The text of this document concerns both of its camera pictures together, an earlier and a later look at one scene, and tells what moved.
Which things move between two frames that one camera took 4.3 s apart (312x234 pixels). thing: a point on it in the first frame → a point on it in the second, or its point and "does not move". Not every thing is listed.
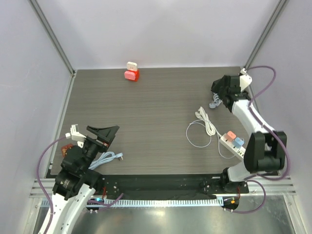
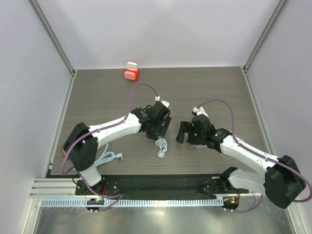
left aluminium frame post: (48, 28) does not move
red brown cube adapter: (64, 148) does not move
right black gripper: (224, 88) → (190, 137)
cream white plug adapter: (132, 66) does not move
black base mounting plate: (178, 185) does not move
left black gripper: (107, 134) → (161, 131)
